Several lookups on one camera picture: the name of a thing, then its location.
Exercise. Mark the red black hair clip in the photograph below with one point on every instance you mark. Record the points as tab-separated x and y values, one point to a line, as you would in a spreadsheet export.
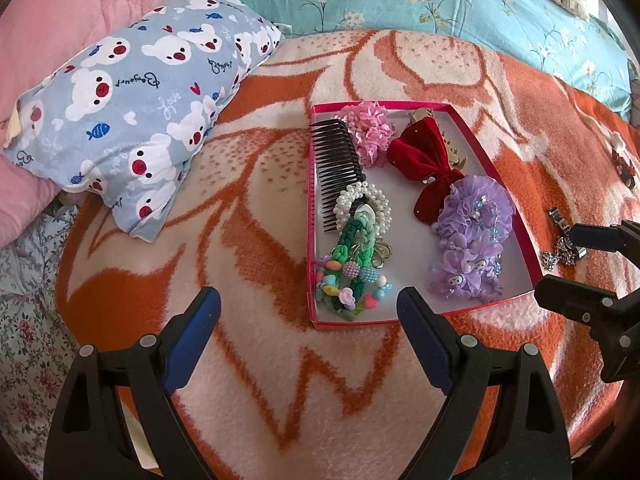
625	162

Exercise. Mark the pink fluffy scrunchie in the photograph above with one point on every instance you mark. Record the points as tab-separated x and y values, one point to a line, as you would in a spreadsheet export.
370	132

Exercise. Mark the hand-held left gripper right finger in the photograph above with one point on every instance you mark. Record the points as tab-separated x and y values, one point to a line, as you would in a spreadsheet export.
425	345

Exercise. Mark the orange cream blanket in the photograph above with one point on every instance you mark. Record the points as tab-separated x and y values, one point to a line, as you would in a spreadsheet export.
250	285

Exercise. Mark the purple chiffon scrunchie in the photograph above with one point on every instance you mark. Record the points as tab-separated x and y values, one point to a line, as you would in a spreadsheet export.
470	210

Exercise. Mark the gold hair clip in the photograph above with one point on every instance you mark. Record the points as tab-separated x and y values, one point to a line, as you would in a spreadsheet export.
456	157

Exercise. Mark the silver flower brooch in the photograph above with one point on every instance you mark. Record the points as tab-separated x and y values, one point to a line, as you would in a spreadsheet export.
384	255

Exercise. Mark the small flower print sheet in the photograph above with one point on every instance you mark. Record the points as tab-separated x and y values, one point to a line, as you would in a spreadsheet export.
30	335

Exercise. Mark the white pearl scrunchie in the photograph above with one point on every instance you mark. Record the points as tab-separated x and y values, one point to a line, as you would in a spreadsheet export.
345	205

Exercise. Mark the blue bear print pillow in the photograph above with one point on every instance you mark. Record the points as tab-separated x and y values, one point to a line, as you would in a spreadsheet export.
125	110

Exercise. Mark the silver metal watch band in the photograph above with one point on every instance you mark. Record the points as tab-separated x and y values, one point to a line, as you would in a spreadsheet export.
562	245

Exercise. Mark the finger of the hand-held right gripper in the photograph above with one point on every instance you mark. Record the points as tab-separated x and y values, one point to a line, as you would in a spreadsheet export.
605	237
585	305

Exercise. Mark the red cardboard box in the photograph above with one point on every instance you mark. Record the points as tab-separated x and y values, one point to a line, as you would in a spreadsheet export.
515	265

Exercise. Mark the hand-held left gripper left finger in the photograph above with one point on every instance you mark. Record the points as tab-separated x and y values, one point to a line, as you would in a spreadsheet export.
200	330

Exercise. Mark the red velvet bow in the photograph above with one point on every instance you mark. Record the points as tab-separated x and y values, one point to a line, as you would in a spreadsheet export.
420	155

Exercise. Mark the black hair comb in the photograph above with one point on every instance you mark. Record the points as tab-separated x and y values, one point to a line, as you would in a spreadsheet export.
335	170

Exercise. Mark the pink quilt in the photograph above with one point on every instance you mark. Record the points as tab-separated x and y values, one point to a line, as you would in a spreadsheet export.
75	10

